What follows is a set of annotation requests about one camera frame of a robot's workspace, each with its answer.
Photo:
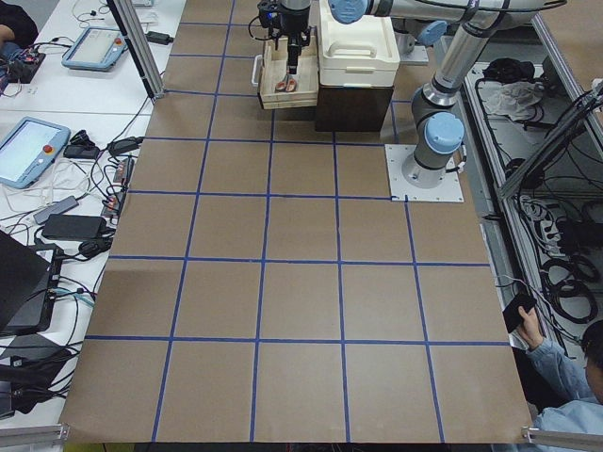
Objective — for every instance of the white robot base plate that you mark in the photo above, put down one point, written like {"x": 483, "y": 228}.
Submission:
{"x": 409, "y": 182}

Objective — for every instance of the grey usb hub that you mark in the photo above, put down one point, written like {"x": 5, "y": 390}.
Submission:
{"x": 56, "y": 208}

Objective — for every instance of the crumpled white cloth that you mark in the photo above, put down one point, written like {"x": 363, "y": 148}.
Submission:
{"x": 517, "y": 101}

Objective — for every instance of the black laptop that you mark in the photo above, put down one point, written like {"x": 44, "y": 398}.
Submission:
{"x": 29, "y": 280}

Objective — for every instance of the black smartphone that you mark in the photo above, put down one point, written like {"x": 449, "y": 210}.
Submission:
{"x": 511, "y": 316}

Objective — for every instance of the white plastic tray box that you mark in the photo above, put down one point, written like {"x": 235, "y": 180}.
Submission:
{"x": 359, "y": 55}

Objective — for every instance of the person in blue shirt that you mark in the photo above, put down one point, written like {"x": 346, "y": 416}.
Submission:
{"x": 580, "y": 387}

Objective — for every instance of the light wooden drawer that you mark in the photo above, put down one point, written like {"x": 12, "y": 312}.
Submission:
{"x": 274, "y": 67}

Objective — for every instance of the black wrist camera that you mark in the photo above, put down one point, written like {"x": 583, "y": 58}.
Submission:
{"x": 269, "y": 14}

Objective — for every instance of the black power brick left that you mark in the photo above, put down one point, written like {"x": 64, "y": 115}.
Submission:
{"x": 72, "y": 227}

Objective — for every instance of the person's hand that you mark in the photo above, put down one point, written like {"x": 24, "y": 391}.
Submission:
{"x": 529, "y": 330}

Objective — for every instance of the blue teach pendant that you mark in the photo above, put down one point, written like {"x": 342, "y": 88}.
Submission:
{"x": 29, "y": 149}
{"x": 97, "y": 49}

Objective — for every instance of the dark brown wooden cabinet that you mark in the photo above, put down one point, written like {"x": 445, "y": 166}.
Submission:
{"x": 341, "y": 109}

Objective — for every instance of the aluminium frame post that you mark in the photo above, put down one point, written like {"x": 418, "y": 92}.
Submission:
{"x": 128, "y": 22}

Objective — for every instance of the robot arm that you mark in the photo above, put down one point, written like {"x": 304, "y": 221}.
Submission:
{"x": 440, "y": 133}

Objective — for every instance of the blue teach pendant near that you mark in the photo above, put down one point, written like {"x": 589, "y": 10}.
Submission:
{"x": 29, "y": 149}

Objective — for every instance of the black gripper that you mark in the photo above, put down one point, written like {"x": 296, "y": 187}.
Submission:
{"x": 290, "y": 23}

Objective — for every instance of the blue teach pendant far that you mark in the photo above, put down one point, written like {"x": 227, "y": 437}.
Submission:
{"x": 97, "y": 49}

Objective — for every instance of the grey orange scissors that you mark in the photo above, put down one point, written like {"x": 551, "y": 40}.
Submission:
{"x": 289, "y": 83}

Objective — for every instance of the aluminium rail frame right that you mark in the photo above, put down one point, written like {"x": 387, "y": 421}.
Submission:
{"x": 546, "y": 172}

